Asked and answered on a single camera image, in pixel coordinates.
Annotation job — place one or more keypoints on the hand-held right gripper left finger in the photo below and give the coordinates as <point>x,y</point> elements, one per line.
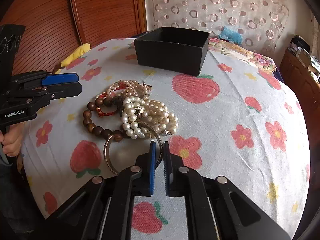
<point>151,170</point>

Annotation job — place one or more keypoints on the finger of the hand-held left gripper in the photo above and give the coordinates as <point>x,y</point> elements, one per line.
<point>60,78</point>
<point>65,91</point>

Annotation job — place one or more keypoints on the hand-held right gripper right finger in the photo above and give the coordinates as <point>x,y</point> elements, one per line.
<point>167,172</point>

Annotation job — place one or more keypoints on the silver metal bangle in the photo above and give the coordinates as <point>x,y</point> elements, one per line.
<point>107,155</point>

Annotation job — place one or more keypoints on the black jewelry box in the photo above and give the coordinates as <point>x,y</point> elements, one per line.
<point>170,52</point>

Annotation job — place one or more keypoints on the person's left hand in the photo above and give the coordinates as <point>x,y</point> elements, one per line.
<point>11,143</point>

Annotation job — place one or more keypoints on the yellow plush toy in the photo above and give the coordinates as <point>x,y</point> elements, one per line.
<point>75,53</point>

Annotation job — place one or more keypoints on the wooden wardrobe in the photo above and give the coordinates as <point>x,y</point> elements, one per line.
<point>50,17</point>

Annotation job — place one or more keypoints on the floral blanket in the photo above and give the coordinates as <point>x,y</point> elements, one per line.
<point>250,55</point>

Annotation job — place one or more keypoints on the blue fluffy cloth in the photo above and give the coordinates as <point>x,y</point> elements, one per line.
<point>231,34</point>

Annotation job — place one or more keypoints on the wooden side cabinet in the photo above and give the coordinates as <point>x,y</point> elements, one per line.
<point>297,77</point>

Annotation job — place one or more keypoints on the circle pattern sheer curtain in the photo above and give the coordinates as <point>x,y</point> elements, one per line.
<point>212,5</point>

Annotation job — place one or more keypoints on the clutter pile on cabinet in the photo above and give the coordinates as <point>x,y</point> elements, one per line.
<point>303,52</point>

